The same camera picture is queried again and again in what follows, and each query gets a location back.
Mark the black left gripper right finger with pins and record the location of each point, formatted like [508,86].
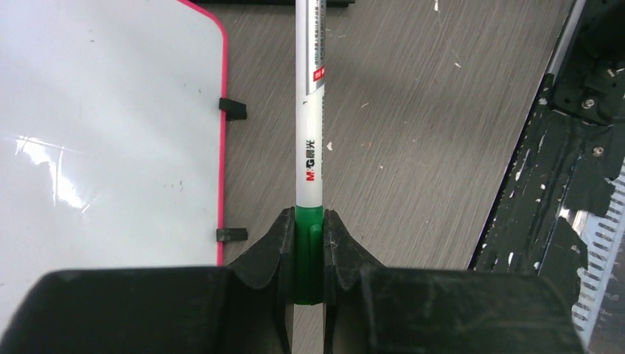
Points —
[371,308]

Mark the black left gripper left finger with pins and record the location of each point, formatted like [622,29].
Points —
[243,307]

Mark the green marker cap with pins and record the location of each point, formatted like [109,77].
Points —
[308,268]

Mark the pink-framed whiteboard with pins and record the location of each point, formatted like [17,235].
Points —
[112,138]

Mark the white marker pen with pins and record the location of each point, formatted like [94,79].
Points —
[310,90]

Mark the black whiteboard clip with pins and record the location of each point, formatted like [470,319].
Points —
[225,235]
[233,109]

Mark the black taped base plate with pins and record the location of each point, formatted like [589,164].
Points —
[515,236]

